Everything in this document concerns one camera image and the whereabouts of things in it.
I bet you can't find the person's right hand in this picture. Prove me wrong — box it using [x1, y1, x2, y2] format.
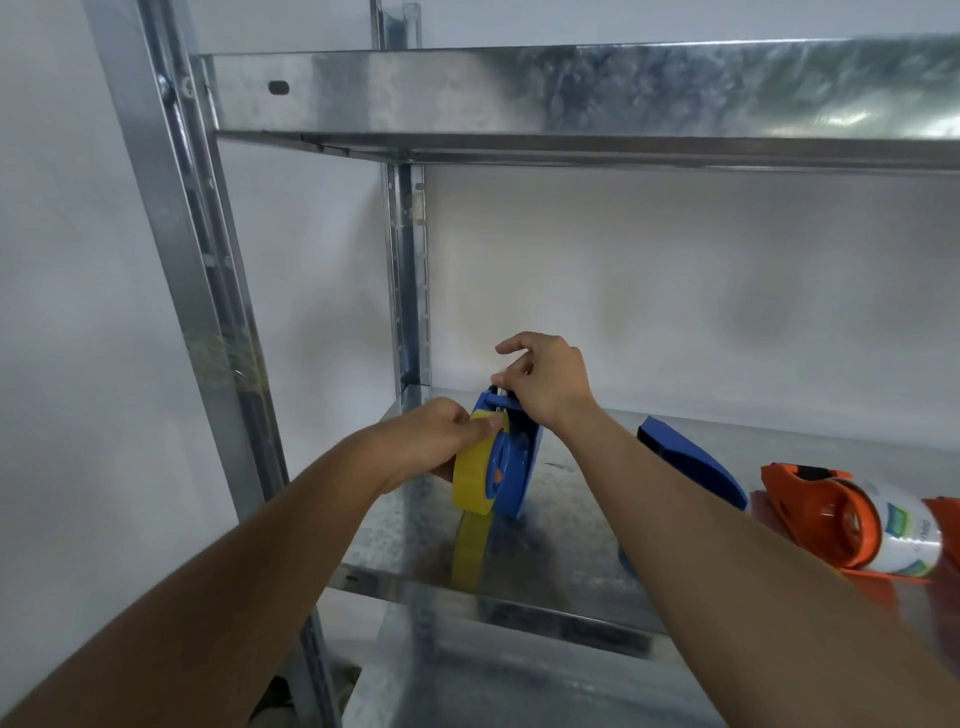
[490, 331, 599, 434]

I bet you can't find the person's left hand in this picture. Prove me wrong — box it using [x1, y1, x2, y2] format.
[365, 396, 504, 498]

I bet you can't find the yellow tape roll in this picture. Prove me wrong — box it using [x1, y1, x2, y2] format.
[451, 407, 512, 518]

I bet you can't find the blue tape dispenser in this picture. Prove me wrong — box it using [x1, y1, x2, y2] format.
[635, 415, 752, 514]
[469, 385, 545, 522]

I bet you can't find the orange tape dispenser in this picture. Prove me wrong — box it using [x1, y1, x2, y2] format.
[929, 495, 960, 568]
[759, 461, 944, 581]

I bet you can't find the white tape core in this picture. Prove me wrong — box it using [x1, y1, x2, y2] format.
[853, 479, 944, 578]

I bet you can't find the person's right forearm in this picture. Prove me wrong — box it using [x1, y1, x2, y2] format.
[554, 401, 960, 728]

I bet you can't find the person's left forearm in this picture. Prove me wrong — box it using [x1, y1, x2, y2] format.
[0, 442, 391, 728]

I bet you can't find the galvanized metal shelving rack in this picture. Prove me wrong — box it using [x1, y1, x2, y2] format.
[80, 0, 960, 728]

